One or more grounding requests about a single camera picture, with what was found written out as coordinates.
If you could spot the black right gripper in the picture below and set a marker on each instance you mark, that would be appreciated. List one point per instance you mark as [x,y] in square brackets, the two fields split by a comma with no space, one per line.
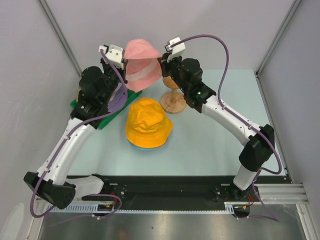
[165,64]

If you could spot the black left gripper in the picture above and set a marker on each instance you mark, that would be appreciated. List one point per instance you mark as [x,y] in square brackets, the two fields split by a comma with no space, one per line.
[104,65]

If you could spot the lavender purple hat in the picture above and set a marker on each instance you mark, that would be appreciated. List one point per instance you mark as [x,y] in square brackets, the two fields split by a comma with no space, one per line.
[118,99]

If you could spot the pink hat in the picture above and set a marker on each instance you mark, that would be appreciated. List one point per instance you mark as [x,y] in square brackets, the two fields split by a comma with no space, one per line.
[142,65]

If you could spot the orange hat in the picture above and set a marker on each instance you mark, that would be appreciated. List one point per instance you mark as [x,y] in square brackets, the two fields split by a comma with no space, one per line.
[147,125]

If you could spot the light blue bucket hat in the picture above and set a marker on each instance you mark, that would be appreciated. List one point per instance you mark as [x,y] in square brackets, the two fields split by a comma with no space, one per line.
[145,149]

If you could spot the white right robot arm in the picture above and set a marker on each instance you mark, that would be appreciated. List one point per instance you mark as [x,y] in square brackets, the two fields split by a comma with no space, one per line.
[257,141]

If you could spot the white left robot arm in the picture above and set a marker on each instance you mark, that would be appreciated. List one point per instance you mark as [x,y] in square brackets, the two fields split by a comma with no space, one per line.
[52,176]

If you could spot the tan brimmed hat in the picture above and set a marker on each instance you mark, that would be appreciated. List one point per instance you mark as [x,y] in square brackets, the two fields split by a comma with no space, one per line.
[79,94]

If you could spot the wooden hat stand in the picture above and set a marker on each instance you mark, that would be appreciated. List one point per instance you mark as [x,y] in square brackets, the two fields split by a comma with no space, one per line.
[173,101]

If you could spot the green plastic tray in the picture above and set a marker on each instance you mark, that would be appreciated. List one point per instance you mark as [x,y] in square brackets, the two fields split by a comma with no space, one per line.
[110,117]

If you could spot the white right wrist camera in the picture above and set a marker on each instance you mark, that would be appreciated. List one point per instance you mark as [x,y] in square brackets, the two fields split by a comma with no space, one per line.
[174,48]

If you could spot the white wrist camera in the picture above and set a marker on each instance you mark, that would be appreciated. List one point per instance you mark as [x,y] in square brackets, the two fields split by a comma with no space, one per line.
[113,54]
[174,48]

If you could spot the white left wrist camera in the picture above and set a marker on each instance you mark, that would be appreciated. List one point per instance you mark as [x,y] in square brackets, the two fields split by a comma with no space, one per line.
[113,54]

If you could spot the aluminium frame post right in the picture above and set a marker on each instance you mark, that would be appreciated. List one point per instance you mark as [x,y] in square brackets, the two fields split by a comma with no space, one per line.
[279,35]

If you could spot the aluminium frame post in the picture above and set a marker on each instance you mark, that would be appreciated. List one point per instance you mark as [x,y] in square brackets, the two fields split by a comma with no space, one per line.
[50,17]
[279,35]

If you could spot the aluminium frame post left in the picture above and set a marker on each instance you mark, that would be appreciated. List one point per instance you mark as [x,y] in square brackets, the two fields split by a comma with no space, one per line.
[50,17]

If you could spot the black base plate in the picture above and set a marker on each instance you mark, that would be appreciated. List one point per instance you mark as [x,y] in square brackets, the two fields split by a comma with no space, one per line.
[171,204]

